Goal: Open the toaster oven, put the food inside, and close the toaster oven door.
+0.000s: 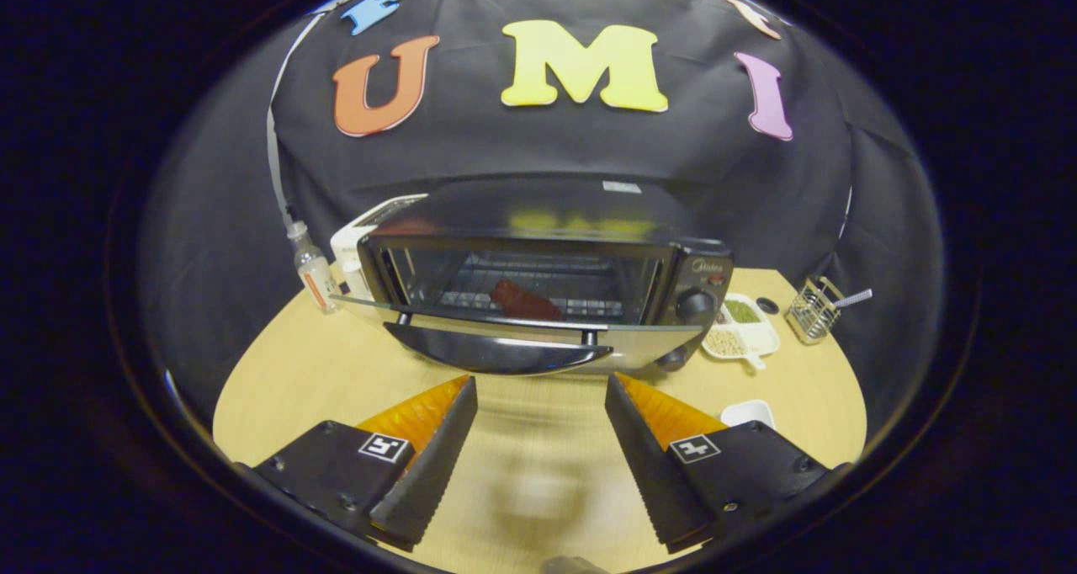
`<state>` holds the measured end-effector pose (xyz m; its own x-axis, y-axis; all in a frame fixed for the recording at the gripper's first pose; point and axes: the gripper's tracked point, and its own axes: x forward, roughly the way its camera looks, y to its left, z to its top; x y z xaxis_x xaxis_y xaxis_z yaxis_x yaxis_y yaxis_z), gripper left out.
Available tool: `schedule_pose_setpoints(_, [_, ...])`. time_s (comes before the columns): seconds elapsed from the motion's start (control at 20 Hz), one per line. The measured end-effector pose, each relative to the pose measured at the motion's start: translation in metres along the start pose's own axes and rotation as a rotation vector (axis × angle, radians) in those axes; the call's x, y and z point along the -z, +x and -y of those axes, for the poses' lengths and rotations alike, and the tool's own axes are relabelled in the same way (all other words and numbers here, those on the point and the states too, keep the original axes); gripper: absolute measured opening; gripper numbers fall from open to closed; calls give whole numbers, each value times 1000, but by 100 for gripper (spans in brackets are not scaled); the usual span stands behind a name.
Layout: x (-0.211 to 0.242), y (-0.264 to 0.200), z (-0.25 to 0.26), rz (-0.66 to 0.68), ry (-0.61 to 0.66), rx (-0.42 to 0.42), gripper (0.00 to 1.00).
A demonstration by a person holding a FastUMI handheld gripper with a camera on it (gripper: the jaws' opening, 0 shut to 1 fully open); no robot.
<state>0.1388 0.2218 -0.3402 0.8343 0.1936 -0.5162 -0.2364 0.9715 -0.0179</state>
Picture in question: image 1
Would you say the metal wire basket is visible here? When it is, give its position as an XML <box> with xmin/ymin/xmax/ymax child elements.
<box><xmin>785</xmin><ymin>276</ymin><xmax>845</xmax><ymax>345</ymax></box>

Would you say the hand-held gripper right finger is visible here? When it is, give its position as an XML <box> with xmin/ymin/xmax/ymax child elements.
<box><xmin>604</xmin><ymin>371</ymin><xmax>851</xmax><ymax>555</ymax></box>

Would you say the clear bottle orange label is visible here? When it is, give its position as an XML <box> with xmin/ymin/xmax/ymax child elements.
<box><xmin>286</xmin><ymin>221</ymin><xmax>339</xmax><ymax>314</ymax></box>

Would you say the black toaster oven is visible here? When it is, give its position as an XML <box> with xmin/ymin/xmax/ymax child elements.
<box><xmin>332</xmin><ymin>177</ymin><xmax>735</xmax><ymax>378</ymax></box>

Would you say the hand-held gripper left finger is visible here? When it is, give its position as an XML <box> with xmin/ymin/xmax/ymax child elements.
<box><xmin>234</xmin><ymin>375</ymin><xmax>479</xmax><ymax>552</ymax></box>

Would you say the small white rectangular dish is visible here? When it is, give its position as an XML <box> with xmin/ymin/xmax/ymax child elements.
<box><xmin>720</xmin><ymin>399</ymin><xmax>777</xmax><ymax>430</ymax></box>

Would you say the brown roasted chicken wing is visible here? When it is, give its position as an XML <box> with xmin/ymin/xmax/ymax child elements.
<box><xmin>490</xmin><ymin>279</ymin><xmax>565</xmax><ymax>322</ymax></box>

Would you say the white divided bean tray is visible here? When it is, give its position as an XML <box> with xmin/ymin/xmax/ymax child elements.
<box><xmin>700</xmin><ymin>293</ymin><xmax>782</xmax><ymax>371</ymax></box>

